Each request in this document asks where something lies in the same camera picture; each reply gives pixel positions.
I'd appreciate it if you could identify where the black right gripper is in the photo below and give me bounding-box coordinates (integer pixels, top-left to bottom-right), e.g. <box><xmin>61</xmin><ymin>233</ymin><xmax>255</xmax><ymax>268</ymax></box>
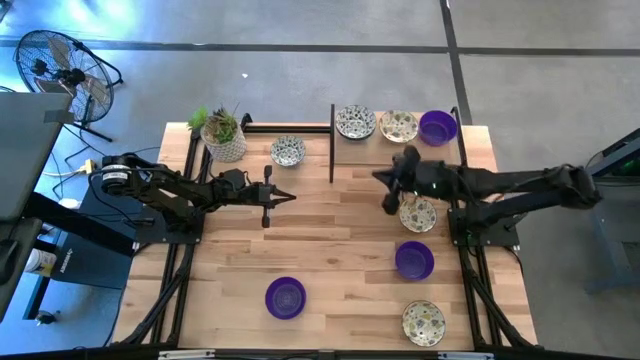
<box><xmin>372</xmin><ymin>145</ymin><xmax>454</xmax><ymax>215</ymax></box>

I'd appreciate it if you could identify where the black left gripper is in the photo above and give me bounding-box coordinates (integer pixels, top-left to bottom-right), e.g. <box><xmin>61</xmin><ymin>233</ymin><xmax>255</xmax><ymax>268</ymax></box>
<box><xmin>238</xmin><ymin>165</ymin><xmax>298</xmax><ymax>229</ymax></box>

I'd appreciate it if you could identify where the teal patterned ceramic bowl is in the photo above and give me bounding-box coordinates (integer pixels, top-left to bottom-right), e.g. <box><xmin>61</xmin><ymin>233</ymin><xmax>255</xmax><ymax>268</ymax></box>
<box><xmin>334</xmin><ymin>103</ymin><xmax>378</xmax><ymax>141</ymax></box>
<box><xmin>269</xmin><ymin>134</ymin><xmax>307</xmax><ymax>168</ymax></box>

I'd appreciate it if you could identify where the yellow patterned ceramic bowl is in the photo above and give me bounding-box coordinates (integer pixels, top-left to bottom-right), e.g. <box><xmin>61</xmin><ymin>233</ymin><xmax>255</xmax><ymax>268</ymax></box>
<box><xmin>401</xmin><ymin>299</ymin><xmax>447</xmax><ymax>348</ymax></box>
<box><xmin>378</xmin><ymin>109</ymin><xmax>420</xmax><ymax>145</ymax></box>
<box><xmin>398</xmin><ymin>196</ymin><xmax>438</xmax><ymax>234</ymax></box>

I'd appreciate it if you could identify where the purple plastic bowl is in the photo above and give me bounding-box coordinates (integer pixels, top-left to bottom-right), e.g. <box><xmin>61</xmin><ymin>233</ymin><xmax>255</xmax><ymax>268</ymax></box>
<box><xmin>394</xmin><ymin>240</ymin><xmax>436</xmax><ymax>281</ymax></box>
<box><xmin>264</xmin><ymin>276</ymin><xmax>308</xmax><ymax>321</ymax></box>
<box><xmin>417</xmin><ymin>109</ymin><xmax>459</xmax><ymax>148</ymax></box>

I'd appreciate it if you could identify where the succulent plant in white pot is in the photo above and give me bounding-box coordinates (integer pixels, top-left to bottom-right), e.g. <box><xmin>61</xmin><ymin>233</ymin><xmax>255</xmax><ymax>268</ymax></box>
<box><xmin>187</xmin><ymin>103</ymin><xmax>249</xmax><ymax>164</ymax></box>

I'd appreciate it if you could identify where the black computer tower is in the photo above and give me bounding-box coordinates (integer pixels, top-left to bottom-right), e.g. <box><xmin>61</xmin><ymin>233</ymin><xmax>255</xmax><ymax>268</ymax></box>
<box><xmin>49</xmin><ymin>177</ymin><xmax>139</xmax><ymax>291</ymax></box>

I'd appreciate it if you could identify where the grey equipment cart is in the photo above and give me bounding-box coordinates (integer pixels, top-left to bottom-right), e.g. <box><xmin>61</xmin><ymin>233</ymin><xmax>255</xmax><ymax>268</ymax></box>
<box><xmin>584</xmin><ymin>127</ymin><xmax>640</xmax><ymax>296</ymax></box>

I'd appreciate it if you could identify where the black floor fan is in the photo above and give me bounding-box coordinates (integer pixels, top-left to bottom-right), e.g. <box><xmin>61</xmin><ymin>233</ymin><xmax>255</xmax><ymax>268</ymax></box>
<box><xmin>13</xmin><ymin>28</ymin><xmax>125</xmax><ymax>144</ymax></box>

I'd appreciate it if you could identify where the white cup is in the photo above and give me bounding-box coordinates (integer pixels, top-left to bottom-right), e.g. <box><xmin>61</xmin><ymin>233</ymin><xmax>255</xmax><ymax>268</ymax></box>
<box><xmin>23</xmin><ymin>248</ymin><xmax>59</xmax><ymax>276</ymax></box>

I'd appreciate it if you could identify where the grey desk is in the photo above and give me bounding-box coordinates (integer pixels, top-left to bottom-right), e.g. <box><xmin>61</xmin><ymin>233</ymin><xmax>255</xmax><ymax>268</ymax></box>
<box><xmin>0</xmin><ymin>91</ymin><xmax>75</xmax><ymax>324</ymax></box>

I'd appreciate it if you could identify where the wooden shelf with black frame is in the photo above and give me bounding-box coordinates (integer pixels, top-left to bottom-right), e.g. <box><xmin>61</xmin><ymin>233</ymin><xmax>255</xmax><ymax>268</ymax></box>
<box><xmin>328</xmin><ymin>103</ymin><xmax>469</xmax><ymax>184</ymax></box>

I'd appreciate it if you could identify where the black aluminium table frame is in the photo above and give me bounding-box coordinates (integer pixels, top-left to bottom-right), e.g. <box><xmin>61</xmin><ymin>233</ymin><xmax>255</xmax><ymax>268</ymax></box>
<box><xmin>107</xmin><ymin>112</ymin><xmax>540</xmax><ymax>360</ymax></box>

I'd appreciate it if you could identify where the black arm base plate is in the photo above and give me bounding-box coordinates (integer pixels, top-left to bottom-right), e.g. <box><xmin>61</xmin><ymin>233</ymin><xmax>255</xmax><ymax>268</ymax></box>
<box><xmin>133</xmin><ymin>207</ymin><xmax>205</xmax><ymax>246</ymax></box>
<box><xmin>447</xmin><ymin>206</ymin><xmax>521</xmax><ymax>248</ymax></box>

